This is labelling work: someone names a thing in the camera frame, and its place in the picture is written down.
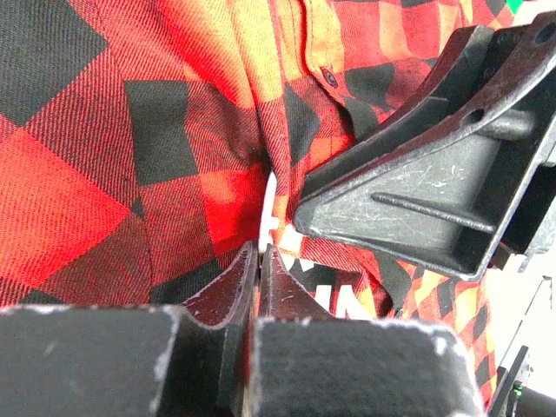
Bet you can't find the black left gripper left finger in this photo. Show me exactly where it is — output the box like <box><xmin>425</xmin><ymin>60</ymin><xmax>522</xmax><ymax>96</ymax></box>
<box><xmin>1</xmin><ymin>242</ymin><xmax>259</xmax><ymax>416</ymax></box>

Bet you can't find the red black plaid shirt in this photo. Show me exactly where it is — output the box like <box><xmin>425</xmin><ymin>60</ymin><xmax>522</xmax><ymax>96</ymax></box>
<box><xmin>1</xmin><ymin>1</ymin><xmax>515</xmax><ymax>400</ymax></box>

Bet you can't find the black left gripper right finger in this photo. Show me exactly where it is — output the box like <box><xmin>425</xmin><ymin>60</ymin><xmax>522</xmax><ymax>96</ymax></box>
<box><xmin>251</xmin><ymin>246</ymin><xmax>485</xmax><ymax>416</ymax></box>

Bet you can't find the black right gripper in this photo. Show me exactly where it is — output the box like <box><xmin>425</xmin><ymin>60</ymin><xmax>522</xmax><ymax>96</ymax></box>
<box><xmin>293</xmin><ymin>10</ymin><xmax>556</xmax><ymax>417</ymax></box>

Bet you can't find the round pink brooch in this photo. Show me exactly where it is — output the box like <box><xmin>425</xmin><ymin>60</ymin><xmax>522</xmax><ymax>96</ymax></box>
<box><xmin>258</xmin><ymin>171</ymin><xmax>280</xmax><ymax>254</ymax></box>

